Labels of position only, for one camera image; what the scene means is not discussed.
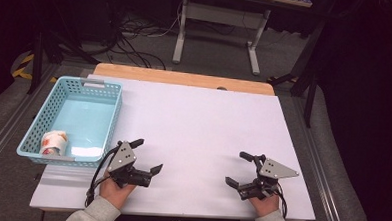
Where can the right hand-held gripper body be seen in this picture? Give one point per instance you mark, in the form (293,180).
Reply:
(273,170)

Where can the white-framed background desk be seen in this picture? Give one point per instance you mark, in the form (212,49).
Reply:
(221,16)

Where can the crumpled white orange paper cup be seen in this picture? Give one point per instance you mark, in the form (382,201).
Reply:
(53,143)

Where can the wooden table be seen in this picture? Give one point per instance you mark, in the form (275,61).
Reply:
(172,76)

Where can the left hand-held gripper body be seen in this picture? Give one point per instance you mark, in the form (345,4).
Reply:
(122,156)

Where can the black tripod stand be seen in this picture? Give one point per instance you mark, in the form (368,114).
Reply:
(53,47)

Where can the person's left hand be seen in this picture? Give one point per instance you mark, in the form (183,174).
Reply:
(115,193)

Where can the light blue perforated plastic basket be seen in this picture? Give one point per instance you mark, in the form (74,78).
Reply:
(83,119)

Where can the dark table grommet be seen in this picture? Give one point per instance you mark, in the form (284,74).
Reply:
(222,88)

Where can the black metal stand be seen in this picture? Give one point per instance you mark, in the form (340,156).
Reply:
(306,65)

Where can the white table cover board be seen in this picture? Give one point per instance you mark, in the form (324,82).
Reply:
(196,130)

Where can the grey aluminium rail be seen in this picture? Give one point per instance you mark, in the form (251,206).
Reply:
(13,126)
(324,172)

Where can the person's right hand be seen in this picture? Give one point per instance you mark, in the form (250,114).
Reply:
(264,204)

